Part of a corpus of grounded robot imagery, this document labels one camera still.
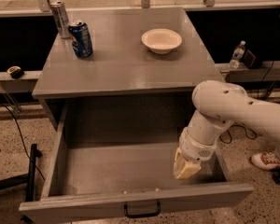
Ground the small black box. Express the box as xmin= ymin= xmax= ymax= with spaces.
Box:
xmin=244 ymin=49 xmax=262 ymax=69

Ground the black floor cable left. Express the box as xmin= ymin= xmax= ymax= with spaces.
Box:
xmin=0 ymin=101 xmax=46 ymax=181

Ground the clear plastic water bottle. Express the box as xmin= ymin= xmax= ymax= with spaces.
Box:
xmin=230 ymin=40 xmax=245 ymax=69

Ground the white paper bowl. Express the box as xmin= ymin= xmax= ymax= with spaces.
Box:
xmin=141 ymin=29 xmax=182 ymax=54

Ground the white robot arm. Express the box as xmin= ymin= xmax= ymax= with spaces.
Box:
xmin=174 ymin=80 xmax=280 ymax=179

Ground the red white sneaker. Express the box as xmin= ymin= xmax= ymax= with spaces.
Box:
xmin=250 ymin=151 xmax=280 ymax=171

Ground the black stand leg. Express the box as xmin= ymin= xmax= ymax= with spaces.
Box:
xmin=0 ymin=142 xmax=43 ymax=203

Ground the blue soda can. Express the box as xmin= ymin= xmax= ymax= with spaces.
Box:
xmin=68 ymin=20 xmax=93 ymax=58

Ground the grey drawer cabinet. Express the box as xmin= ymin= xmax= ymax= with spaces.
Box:
xmin=32 ymin=6 xmax=227 ymax=147

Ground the black tape measure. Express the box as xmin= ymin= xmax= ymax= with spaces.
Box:
xmin=7 ymin=65 xmax=24 ymax=78

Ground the grey top drawer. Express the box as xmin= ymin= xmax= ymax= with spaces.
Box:
xmin=20 ymin=101 xmax=253 ymax=224

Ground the silver tall can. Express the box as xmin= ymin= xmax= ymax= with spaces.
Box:
xmin=50 ymin=0 xmax=69 ymax=38

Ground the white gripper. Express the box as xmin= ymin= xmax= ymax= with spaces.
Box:
xmin=174 ymin=128 xmax=217 ymax=180

